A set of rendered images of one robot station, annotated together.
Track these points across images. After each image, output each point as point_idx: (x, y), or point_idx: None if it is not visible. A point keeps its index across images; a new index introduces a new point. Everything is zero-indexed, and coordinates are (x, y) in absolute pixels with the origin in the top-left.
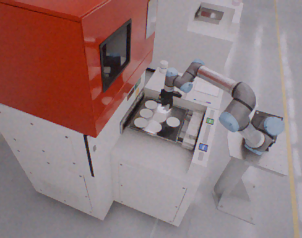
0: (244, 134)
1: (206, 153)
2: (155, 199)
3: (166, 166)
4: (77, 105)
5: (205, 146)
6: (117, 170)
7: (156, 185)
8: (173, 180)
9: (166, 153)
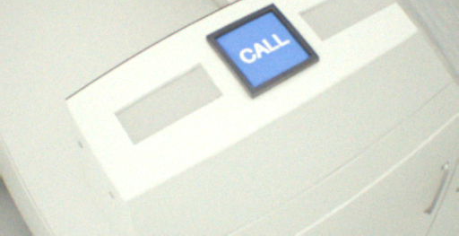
0: (447, 68)
1: (240, 108)
2: None
3: (26, 71)
4: None
5: (285, 51)
6: None
7: (6, 162)
8: (20, 177)
9: None
